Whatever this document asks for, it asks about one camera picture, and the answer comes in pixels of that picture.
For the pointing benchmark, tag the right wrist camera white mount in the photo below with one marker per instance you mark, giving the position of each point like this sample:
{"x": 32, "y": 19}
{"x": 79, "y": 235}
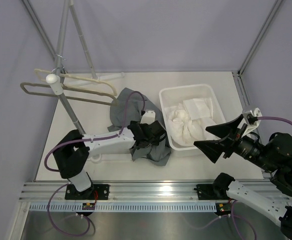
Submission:
{"x": 251, "y": 115}

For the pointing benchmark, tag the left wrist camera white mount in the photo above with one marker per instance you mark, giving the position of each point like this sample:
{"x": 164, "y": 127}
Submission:
{"x": 148, "y": 117}

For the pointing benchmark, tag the white slotted cable duct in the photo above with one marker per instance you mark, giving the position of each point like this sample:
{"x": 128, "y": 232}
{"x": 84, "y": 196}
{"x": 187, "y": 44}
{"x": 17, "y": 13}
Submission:
{"x": 126, "y": 207}

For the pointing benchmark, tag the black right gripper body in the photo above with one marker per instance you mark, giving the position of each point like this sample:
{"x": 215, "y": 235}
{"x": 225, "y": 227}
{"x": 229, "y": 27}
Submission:
{"x": 251, "y": 150}

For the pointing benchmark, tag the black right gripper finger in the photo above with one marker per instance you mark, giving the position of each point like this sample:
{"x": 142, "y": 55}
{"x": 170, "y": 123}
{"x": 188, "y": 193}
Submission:
{"x": 221, "y": 131}
{"x": 214, "y": 149}

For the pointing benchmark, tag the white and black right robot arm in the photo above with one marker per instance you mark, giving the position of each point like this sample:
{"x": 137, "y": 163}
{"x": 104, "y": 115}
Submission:
{"x": 275, "y": 158}

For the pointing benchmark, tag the aluminium frame post right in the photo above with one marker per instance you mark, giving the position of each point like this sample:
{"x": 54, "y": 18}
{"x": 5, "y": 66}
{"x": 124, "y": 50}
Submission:
{"x": 275, "y": 9}

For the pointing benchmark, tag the aluminium frame post left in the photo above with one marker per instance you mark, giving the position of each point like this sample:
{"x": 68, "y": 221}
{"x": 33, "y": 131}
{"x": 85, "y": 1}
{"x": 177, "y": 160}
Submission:
{"x": 38, "y": 26}

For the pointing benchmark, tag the white shirt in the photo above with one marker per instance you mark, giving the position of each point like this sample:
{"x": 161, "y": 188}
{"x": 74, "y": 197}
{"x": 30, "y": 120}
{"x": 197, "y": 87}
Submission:
{"x": 187, "y": 121}

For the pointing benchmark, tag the grey clothes hanger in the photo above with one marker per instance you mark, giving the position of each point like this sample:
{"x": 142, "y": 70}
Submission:
{"x": 58, "y": 86}

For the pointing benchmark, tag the grey-green shirt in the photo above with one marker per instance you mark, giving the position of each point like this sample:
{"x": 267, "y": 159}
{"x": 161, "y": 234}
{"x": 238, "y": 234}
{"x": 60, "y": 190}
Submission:
{"x": 129, "y": 108}

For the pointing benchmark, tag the aluminium frame post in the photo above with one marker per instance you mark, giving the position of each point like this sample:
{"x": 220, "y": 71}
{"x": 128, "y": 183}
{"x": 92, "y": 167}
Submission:
{"x": 38, "y": 26}
{"x": 275, "y": 9}

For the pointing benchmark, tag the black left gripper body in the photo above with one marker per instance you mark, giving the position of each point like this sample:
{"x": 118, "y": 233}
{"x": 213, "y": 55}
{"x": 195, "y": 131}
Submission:
{"x": 154, "y": 142}

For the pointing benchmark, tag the beige clothes hanger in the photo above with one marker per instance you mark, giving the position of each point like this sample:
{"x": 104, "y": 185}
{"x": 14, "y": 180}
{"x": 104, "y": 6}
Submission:
{"x": 77, "y": 82}

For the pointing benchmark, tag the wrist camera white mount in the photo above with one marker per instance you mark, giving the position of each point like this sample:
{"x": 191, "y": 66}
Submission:
{"x": 148, "y": 117}
{"x": 251, "y": 115}

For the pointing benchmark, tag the white plastic basket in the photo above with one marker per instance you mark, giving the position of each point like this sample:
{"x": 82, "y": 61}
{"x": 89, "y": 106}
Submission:
{"x": 172, "y": 96}

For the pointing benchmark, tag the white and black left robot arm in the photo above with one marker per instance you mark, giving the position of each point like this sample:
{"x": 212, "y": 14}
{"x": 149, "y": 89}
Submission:
{"x": 74, "y": 149}

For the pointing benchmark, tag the aluminium mounting rail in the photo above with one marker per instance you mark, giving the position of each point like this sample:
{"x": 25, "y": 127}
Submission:
{"x": 143, "y": 191}

